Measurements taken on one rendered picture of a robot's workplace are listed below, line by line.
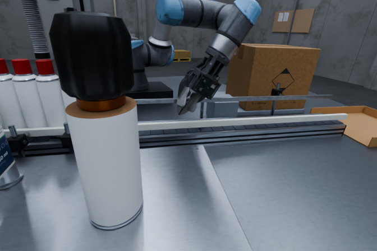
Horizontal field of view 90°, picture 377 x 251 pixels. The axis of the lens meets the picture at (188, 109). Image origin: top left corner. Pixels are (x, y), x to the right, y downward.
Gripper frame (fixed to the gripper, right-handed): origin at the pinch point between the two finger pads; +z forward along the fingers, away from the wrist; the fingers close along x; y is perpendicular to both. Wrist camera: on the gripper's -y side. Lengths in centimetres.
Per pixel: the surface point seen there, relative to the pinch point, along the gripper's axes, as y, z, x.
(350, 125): -1, -27, 67
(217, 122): 4.8, -3.1, 10.8
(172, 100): -2.8, -0.9, -3.0
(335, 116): 5, -25, 48
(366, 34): -379, -305, 459
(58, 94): 2.1, 10.3, -31.2
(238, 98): -2.7, -12.2, 16.6
